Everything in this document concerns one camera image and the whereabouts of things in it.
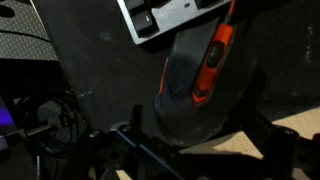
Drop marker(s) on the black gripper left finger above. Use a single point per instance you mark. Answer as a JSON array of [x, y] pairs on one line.
[[100, 153]]

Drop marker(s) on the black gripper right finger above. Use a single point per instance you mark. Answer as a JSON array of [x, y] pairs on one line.
[[283, 156]]

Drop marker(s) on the blue pen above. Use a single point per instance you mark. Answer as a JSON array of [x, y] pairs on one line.
[[146, 150]]

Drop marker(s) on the black desk mat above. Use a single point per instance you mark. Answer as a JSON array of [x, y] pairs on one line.
[[110, 66]]

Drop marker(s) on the black and orange mouse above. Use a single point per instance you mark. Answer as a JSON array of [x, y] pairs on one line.
[[200, 83]]

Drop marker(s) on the black perforated breadboard plate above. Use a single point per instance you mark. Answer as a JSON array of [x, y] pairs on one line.
[[23, 36]]

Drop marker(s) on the grey mechanical keyboard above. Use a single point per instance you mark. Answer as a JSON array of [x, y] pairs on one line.
[[166, 20]]

